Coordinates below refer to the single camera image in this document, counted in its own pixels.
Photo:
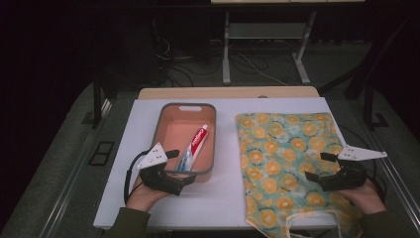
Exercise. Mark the person's left hand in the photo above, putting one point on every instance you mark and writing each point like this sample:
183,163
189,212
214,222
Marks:
145,197

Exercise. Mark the red and white toothpaste tube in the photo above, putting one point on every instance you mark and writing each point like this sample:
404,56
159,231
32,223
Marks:
196,143

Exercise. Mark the metal floor rail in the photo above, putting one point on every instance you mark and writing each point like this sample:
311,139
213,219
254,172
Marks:
396,178
74,168

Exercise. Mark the orange-print cloth tote bag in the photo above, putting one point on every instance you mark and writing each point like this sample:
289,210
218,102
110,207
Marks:
280,158

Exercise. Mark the person's right hand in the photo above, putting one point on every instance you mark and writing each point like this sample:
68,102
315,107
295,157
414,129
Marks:
366,200

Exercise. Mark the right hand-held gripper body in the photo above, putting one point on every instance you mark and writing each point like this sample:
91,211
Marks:
348,177

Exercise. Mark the dark computer tower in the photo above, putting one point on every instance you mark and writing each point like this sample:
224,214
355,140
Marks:
135,53

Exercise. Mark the orange basket with grey rim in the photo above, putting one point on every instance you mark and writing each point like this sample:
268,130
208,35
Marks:
178,135

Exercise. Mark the black metal stand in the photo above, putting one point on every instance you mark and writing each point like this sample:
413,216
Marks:
97,99
369,105

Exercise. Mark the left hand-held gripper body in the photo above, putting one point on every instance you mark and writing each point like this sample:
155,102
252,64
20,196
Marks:
155,178

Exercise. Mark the grey metal desk frame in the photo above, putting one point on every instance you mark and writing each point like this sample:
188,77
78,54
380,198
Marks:
264,30

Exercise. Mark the white table board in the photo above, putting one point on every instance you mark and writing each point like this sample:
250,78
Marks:
218,205

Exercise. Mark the black floor socket frame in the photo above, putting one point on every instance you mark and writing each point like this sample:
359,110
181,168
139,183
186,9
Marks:
101,153

